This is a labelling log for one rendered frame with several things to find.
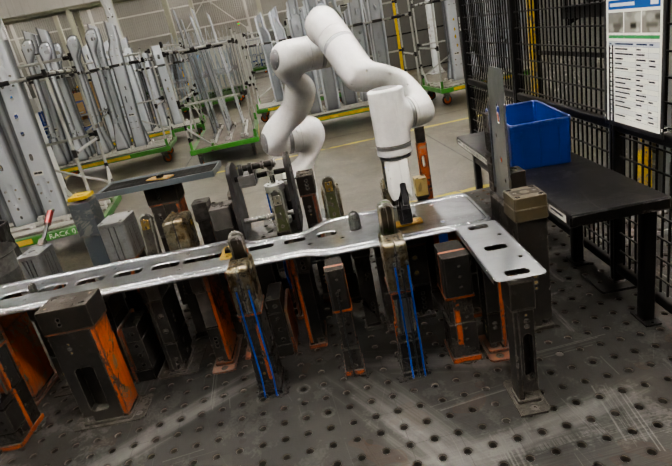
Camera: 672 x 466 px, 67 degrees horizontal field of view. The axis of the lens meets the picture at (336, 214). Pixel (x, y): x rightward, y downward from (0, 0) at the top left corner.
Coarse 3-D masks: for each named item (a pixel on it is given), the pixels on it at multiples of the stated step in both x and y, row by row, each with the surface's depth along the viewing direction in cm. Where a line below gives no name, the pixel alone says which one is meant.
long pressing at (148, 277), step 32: (320, 224) 141; (416, 224) 129; (448, 224) 125; (160, 256) 142; (192, 256) 137; (256, 256) 129; (288, 256) 126; (320, 256) 124; (0, 288) 142; (64, 288) 133; (128, 288) 127
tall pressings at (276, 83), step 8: (320, 0) 1037; (256, 16) 1013; (272, 16) 1018; (304, 16) 995; (256, 24) 1012; (272, 24) 1016; (280, 24) 1017; (264, 32) 1022; (280, 32) 1026; (264, 40) 1027; (264, 48) 1031; (272, 48) 1026; (264, 56) 1029; (272, 72) 1046; (272, 80) 1049; (280, 80) 1044; (320, 80) 1036; (336, 80) 1039; (272, 88) 1047; (280, 88) 1056; (280, 96) 1060
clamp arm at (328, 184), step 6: (324, 180) 145; (330, 180) 146; (324, 186) 146; (330, 186) 145; (324, 192) 146; (330, 192) 146; (336, 192) 146; (336, 198) 146; (330, 204) 146; (336, 204) 146; (330, 210) 147; (336, 210) 147; (330, 216) 147; (336, 216) 147
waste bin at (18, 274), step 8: (0, 224) 356; (8, 224) 345; (0, 232) 333; (8, 232) 343; (0, 240) 332; (8, 240) 341; (0, 248) 334; (8, 248) 340; (16, 248) 354; (0, 256) 333; (8, 256) 342; (16, 256) 354; (0, 264) 335; (8, 264) 341; (16, 264) 349; (0, 272) 335; (8, 272) 340; (16, 272) 347; (0, 280) 336; (8, 280) 340; (16, 280) 347
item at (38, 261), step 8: (32, 248) 152; (40, 248) 150; (48, 248) 150; (24, 256) 146; (32, 256) 145; (40, 256) 146; (48, 256) 150; (56, 256) 154; (24, 264) 146; (32, 264) 146; (40, 264) 146; (48, 264) 149; (56, 264) 153; (24, 272) 147; (32, 272) 147; (40, 272) 147; (48, 272) 148; (56, 272) 152; (48, 288) 149; (56, 288) 151
